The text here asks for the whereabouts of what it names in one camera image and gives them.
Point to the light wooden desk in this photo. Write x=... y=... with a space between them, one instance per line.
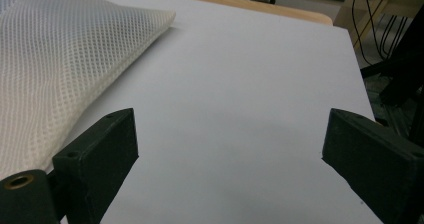
x=383 y=4

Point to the white table mat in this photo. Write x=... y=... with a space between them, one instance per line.
x=233 y=100

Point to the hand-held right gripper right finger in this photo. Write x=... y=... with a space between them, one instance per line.
x=376 y=164

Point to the cream mesh laundry bag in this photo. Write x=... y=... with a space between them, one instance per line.
x=60 y=57

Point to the wooden table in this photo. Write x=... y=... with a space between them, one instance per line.
x=283 y=12

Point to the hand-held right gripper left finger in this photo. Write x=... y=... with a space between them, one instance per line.
x=96 y=164

